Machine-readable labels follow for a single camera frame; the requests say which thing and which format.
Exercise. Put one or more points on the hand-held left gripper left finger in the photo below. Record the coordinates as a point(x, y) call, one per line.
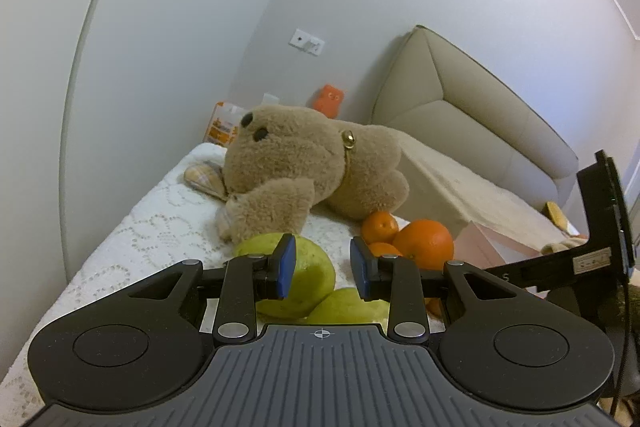
point(286, 267)

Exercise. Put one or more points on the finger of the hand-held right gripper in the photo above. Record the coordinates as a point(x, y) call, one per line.
point(542, 272)

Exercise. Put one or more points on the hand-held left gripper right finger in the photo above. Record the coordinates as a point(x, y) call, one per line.
point(360, 269)

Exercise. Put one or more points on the large green guava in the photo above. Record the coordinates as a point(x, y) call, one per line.
point(312, 272)

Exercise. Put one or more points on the pink cardboard box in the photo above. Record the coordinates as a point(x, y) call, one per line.
point(480, 247)

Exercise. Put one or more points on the large orange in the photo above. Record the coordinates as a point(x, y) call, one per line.
point(427, 244)

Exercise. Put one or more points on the tan fleece blanket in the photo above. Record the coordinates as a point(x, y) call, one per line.
point(565, 244)

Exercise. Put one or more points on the yellow pillow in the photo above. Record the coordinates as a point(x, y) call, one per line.
point(555, 212)

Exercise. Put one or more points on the brown teddy bear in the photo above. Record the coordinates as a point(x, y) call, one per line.
point(310, 157)

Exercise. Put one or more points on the beige bed sheet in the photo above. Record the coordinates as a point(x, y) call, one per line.
point(465, 187)

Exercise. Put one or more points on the white lace mattress cover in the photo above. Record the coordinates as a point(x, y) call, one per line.
point(150, 227)

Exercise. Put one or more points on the orange and white package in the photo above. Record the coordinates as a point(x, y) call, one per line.
point(222, 124)

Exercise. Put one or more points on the beige padded headboard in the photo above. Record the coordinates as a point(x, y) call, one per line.
point(465, 117)

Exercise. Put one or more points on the orange owl figure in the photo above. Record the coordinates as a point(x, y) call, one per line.
point(330, 99)

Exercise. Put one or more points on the small white wall socket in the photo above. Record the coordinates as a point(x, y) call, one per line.
point(271, 99)

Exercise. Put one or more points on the white wall socket panel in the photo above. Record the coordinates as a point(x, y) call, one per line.
point(307, 42)

